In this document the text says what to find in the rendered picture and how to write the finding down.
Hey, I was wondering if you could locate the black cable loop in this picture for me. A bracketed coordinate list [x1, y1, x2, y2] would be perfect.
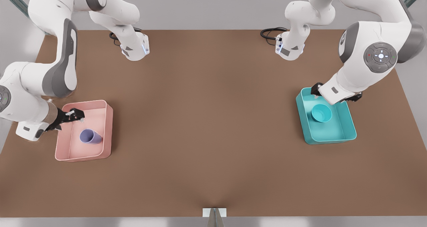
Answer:
[109, 27, 143, 46]
[260, 27, 289, 46]

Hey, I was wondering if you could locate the pink plastic box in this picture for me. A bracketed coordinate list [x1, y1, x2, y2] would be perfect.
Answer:
[55, 100, 113, 163]

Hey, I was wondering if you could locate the teal plastic box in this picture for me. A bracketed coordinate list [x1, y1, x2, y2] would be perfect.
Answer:
[296, 87, 357, 145]

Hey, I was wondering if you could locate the teal bowl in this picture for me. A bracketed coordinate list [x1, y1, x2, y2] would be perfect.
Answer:
[311, 104, 333, 123]

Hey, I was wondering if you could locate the purple cup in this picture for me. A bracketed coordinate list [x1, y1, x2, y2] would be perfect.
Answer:
[79, 129, 103, 145]

